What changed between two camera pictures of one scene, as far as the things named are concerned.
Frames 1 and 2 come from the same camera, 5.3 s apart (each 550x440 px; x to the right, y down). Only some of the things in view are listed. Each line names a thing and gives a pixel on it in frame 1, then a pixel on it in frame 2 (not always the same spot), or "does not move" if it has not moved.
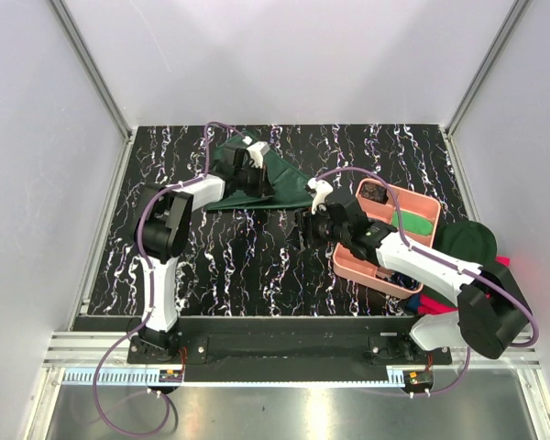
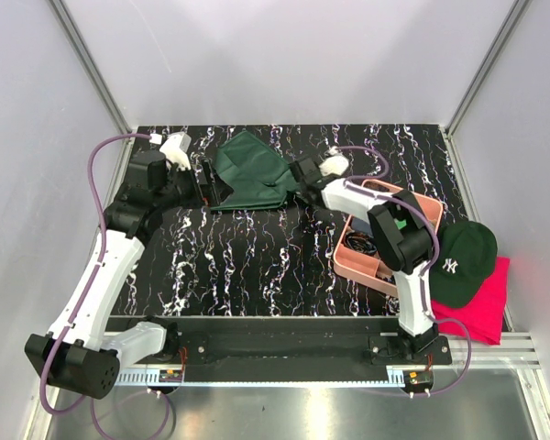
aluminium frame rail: x=93 y=66 does not move
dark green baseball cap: x=467 y=241 does not move
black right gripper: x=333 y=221 -> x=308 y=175
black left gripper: x=264 y=188 -> x=218 y=190
